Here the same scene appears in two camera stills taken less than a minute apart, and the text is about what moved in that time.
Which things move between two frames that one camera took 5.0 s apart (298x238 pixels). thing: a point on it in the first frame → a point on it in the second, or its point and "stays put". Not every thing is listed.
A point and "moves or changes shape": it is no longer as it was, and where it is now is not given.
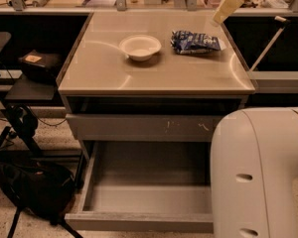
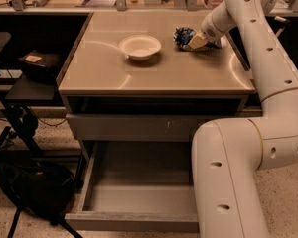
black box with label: x=40 y=65 stays put
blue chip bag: x=189 y=42 moves or changes shape
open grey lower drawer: x=146 y=186 stays put
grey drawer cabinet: x=152 y=76 stays put
